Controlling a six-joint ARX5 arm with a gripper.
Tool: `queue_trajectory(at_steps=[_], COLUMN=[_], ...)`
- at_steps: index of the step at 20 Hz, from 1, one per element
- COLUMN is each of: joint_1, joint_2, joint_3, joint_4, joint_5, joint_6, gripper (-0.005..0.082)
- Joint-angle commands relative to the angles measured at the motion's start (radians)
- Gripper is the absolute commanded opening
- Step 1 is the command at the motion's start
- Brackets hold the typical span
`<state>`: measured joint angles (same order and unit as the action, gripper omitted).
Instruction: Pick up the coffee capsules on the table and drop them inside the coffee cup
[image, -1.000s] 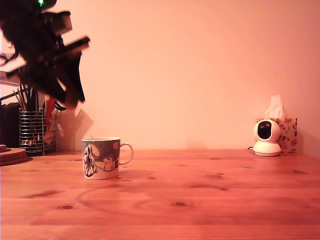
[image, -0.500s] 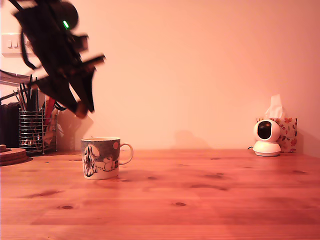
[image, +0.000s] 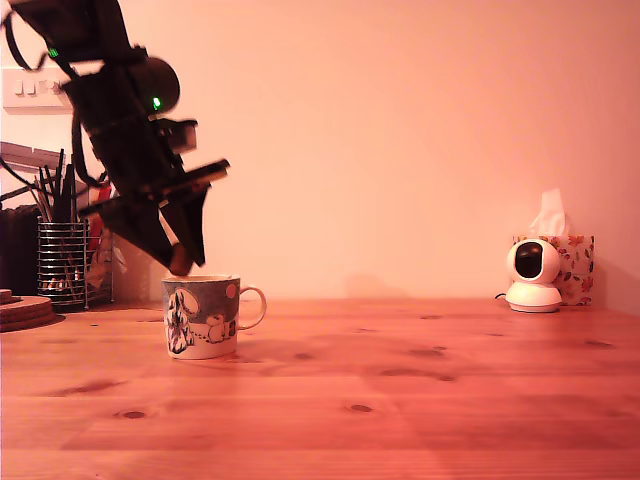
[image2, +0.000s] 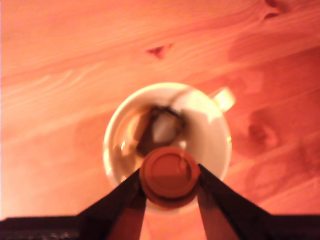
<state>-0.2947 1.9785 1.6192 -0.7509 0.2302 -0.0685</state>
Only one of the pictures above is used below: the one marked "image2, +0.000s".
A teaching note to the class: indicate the brown coffee capsule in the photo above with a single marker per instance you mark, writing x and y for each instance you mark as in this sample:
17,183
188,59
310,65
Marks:
170,175

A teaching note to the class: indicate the grey coffee capsule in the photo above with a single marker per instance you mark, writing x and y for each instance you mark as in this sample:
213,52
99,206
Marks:
162,127

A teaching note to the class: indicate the white mug with cartoon print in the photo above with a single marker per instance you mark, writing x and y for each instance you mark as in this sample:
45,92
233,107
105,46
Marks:
210,140

